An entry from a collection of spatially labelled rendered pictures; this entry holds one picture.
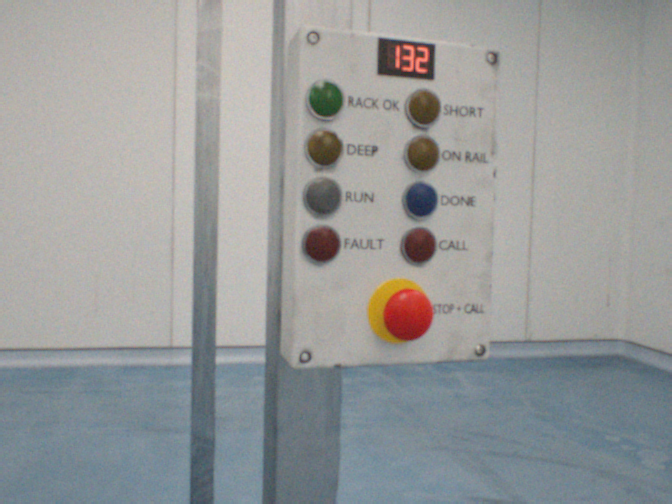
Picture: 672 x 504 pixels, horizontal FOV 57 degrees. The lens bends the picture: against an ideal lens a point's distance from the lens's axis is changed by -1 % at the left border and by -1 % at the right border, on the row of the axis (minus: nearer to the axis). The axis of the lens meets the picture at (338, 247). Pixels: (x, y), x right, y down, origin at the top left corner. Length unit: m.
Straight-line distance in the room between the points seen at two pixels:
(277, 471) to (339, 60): 0.35
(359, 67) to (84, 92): 3.52
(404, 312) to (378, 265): 0.05
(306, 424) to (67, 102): 3.52
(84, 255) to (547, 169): 3.03
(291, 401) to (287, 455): 0.05
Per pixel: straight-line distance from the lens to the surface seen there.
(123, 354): 3.96
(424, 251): 0.49
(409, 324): 0.47
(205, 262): 1.62
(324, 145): 0.46
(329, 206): 0.46
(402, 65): 0.50
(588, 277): 4.66
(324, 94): 0.47
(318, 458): 0.57
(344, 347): 0.49
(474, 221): 0.52
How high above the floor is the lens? 0.93
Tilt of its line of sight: 3 degrees down
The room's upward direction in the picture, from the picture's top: 2 degrees clockwise
